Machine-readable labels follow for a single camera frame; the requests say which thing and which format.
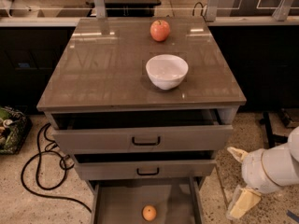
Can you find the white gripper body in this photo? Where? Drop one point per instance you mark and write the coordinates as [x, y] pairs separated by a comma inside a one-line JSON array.
[[252, 169]]

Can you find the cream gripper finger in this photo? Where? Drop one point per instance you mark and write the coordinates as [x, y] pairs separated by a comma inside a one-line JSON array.
[[237, 153], [244, 198]]

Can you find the orange fruit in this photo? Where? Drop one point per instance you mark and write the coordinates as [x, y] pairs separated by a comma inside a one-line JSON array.
[[149, 213]]

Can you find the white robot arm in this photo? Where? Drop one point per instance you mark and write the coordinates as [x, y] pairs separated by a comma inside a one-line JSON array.
[[281, 163]]

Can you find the top grey drawer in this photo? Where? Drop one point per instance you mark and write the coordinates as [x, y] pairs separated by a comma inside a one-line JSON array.
[[144, 139]]

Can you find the grey drawer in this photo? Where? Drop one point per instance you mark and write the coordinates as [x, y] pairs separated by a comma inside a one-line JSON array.
[[117, 166], [144, 139], [176, 201]]

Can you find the middle grey drawer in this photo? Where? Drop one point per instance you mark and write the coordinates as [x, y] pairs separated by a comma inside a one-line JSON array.
[[117, 166]]

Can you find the grey drawer cabinet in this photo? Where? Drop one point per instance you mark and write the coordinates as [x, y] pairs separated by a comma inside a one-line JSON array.
[[101, 80]]

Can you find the bottom grey drawer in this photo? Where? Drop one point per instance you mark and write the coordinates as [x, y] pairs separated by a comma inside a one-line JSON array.
[[176, 201]]

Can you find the black stand with wheel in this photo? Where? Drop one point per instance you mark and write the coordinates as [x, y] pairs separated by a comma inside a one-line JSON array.
[[278, 125]]

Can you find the white ceramic bowl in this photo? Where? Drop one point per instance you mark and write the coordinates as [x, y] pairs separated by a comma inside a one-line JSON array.
[[166, 71]]

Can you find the red apple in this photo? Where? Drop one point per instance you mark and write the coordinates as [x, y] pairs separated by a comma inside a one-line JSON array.
[[160, 30]]

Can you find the black background table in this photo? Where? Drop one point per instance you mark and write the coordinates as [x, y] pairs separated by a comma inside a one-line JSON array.
[[124, 8]]

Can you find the basket with green items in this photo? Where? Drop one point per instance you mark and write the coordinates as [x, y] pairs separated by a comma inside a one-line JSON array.
[[14, 128]]

